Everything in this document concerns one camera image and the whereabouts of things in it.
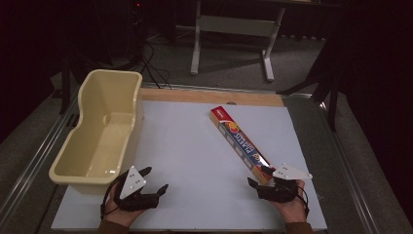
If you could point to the cream plastic tub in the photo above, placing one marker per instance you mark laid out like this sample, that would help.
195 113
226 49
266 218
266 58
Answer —
97 152

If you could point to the long plastic wrap box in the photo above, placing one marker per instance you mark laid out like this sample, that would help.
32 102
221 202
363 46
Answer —
238 143

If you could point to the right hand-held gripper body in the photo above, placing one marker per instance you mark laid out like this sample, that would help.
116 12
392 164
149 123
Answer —
285 182

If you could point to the white table mat board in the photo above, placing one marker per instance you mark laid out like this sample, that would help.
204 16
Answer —
195 162

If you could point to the white metal table frame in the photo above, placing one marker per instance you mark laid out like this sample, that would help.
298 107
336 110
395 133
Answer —
237 26

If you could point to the wooden board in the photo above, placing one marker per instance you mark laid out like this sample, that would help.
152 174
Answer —
207 96

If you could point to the metal table rail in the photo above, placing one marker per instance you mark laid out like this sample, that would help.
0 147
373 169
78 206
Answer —
35 156
350 169

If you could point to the person's right hand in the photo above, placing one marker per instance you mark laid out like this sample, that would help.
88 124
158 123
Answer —
292 211

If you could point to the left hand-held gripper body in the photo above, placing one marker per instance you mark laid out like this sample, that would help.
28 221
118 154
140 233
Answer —
133 185

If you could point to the person's left hand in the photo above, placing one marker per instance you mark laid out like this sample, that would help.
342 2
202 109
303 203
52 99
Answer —
120 213

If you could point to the black tripod stand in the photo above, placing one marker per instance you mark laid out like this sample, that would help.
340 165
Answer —
324 81

